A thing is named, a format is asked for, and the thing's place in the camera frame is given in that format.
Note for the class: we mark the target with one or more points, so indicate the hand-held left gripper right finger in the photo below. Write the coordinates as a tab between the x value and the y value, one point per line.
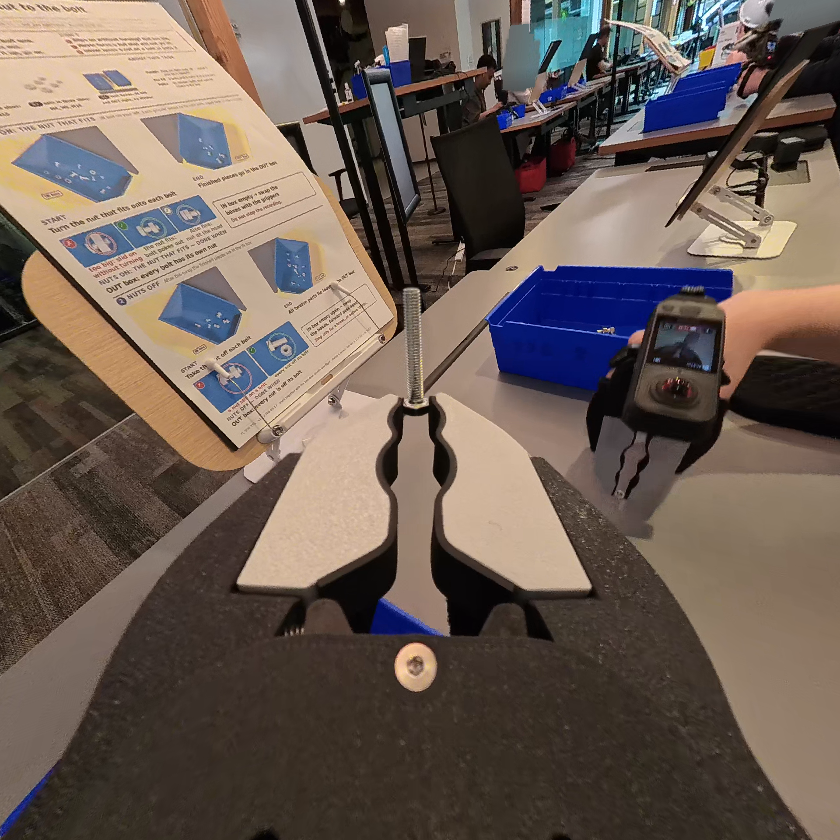
512	518

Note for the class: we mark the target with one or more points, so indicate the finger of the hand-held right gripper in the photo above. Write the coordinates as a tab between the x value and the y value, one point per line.
610	453
659	459

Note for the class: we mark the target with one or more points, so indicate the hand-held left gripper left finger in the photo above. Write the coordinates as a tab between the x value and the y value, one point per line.
321	518

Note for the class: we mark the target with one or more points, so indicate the medium steel hex bolt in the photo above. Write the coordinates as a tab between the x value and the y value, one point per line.
412	341

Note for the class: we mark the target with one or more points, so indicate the person's right forearm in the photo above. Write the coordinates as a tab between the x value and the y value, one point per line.
800	325

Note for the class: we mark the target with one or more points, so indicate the person's right hand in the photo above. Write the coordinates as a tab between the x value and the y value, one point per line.
741	341

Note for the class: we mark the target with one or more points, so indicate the white power strip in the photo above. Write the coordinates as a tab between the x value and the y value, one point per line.
459	259

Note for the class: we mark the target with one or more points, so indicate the wooden instruction board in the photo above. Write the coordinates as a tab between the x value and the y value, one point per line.
98	367

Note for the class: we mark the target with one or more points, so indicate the grey desk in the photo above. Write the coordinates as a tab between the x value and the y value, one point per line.
689	141

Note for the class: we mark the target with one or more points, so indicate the red container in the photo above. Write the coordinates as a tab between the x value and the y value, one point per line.
564	156
531	177

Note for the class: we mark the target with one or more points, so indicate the dark tilted board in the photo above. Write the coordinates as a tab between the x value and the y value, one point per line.
741	138

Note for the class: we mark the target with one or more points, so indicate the black office chair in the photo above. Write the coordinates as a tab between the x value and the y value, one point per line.
479	190

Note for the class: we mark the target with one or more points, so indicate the long blue plastic bin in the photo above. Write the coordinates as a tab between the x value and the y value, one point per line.
689	108

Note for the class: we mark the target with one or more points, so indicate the wooden top desk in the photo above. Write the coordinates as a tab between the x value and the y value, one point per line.
426	82
544	117

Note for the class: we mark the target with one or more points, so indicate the printed instruction sheet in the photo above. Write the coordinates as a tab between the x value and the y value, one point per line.
164	197

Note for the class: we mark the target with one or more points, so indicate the black monitor on stand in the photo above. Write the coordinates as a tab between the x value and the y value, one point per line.
394	144

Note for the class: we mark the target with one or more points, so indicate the wooden beam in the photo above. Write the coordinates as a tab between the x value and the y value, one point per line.
216	39

